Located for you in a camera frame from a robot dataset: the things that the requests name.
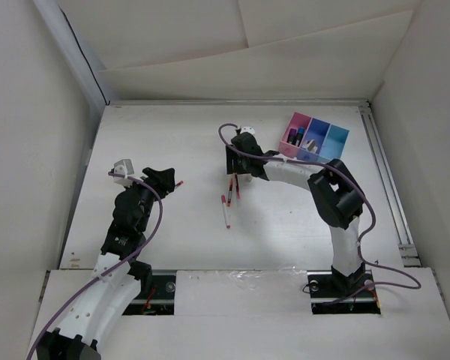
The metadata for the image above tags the purple black highlighter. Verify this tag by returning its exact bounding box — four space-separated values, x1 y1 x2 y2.
286 128 297 146

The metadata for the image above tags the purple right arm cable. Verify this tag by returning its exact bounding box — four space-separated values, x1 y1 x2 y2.
217 123 423 307

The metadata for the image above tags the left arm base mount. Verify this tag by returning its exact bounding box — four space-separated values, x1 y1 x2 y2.
122 272 176 316

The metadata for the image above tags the pink storage container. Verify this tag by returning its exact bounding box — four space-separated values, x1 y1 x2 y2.
278 112 312 160

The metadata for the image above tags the purple storage container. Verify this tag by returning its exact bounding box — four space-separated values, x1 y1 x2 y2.
297 118 330 162

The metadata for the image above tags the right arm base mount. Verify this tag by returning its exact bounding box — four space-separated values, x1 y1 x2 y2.
302 270 381 315

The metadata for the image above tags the pink white pen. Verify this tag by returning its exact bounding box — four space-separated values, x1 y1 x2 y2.
220 194 231 230

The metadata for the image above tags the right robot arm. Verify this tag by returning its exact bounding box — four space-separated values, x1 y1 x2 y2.
226 128 365 296

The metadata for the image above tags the white boxed eraser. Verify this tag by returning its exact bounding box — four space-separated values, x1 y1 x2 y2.
302 139 320 154

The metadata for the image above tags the aluminium rail right edge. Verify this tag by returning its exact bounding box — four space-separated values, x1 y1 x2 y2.
359 100 422 268

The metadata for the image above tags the blue black highlighter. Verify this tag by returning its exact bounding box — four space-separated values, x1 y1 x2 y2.
295 127 305 147

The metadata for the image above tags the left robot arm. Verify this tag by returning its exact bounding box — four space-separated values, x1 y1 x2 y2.
27 160 176 359

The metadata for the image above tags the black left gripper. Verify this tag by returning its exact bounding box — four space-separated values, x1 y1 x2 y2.
123 168 173 233

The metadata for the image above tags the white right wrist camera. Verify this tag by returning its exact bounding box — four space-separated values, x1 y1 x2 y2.
235 126 255 137

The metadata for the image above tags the light blue storage container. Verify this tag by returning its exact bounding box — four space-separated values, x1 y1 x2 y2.
317 124 349 164

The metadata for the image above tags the orange pen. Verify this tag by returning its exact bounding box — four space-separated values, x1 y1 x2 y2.
226 176 234 207

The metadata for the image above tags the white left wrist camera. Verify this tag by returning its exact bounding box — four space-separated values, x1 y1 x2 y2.
108 159 134 188

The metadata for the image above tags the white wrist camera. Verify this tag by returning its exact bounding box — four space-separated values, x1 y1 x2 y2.
235 126 255 137
108 159 134 188

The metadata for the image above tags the dark red pen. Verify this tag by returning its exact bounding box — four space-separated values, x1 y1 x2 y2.
234 173 240 201

